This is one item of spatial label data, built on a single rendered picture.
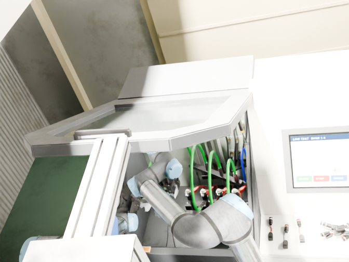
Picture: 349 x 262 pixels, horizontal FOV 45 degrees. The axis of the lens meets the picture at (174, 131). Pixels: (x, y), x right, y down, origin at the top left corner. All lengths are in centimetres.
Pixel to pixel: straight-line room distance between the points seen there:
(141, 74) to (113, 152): 129
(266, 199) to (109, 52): 260
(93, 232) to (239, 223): 58
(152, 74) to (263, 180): 83
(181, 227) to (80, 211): 47
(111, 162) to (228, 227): 48
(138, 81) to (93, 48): 199
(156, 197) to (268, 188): 70
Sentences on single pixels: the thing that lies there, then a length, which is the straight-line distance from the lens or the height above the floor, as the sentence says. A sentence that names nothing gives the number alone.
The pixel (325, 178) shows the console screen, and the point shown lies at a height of 119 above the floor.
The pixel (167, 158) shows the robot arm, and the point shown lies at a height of 157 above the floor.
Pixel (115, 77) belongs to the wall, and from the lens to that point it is 440.
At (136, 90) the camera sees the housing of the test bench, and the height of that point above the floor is 150.
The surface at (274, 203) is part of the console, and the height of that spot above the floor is 105.
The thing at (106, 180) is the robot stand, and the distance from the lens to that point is 105.
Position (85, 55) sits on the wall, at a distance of 433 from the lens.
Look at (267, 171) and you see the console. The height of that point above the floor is 123.
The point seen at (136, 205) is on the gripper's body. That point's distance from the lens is 196.
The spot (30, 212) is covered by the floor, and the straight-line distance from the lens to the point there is 418.
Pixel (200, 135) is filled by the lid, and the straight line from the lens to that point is 122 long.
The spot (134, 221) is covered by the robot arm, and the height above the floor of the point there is 138.
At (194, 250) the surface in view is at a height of 95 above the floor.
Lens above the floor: 272
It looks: 40 degrees down
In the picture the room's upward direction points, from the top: 18 degrees counter-clockwise
